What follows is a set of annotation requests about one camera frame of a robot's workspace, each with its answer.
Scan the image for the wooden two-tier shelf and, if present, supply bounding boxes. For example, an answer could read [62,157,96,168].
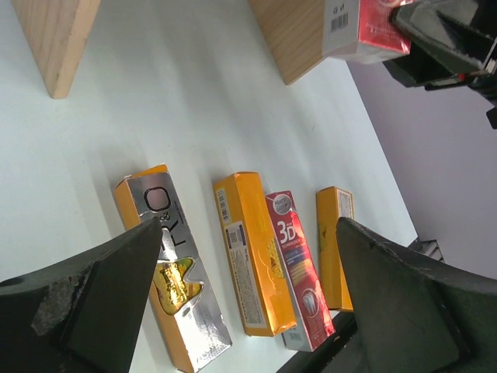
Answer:
[12,1,325,99]

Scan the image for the aluminium frame rail right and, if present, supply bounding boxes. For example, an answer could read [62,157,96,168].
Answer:
[408,239,444,262]

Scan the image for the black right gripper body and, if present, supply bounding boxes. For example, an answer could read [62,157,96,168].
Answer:
[384,43,496,106]

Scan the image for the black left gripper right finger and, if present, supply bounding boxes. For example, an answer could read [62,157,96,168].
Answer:
[336,218,496,372]

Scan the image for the plain yellow toothpaste box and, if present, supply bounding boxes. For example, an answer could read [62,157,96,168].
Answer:
[213,172,297,337]

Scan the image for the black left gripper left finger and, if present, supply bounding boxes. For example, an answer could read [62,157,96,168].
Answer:
[1,218,162,372]

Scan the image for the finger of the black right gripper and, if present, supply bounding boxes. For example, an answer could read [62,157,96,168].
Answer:
[391,0,496,72]

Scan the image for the silver yellow toothpaste box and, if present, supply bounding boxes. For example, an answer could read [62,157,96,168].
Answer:
[114,164,232,372]

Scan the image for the red 3D toothpaste box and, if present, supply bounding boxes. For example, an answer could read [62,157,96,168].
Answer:
[265,190,335,352]
[321,0,411,64]

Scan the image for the yellow toothpaste box with barcode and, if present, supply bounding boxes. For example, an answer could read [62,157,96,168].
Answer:
[316,186,354,312]

